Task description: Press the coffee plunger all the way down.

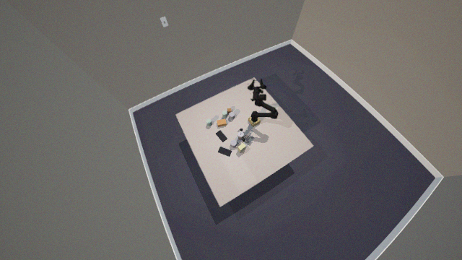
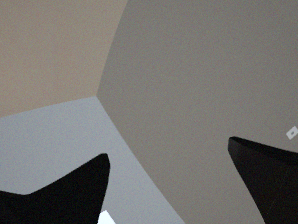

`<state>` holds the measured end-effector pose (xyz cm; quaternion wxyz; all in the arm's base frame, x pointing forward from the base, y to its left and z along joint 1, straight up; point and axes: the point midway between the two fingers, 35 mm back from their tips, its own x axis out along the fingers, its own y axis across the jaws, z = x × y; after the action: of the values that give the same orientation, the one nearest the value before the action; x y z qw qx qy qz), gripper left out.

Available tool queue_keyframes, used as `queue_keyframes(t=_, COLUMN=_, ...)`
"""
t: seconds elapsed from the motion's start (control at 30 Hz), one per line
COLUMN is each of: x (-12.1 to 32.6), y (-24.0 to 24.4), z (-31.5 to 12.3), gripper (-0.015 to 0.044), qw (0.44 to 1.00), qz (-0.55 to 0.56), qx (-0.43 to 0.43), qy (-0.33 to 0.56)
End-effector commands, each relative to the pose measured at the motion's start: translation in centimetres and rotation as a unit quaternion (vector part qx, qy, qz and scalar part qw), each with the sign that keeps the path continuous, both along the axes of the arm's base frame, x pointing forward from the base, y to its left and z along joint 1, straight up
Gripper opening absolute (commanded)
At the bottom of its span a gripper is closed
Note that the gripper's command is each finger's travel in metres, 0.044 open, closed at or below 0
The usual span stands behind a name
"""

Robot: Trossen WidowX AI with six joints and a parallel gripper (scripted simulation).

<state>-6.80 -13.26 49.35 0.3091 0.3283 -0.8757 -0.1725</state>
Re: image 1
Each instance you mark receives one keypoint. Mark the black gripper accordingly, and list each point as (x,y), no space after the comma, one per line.
(257,89)

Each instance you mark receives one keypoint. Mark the orange-brown block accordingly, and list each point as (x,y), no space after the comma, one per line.
(221,122)

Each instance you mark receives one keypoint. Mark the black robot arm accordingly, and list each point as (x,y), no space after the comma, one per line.
(259,101)

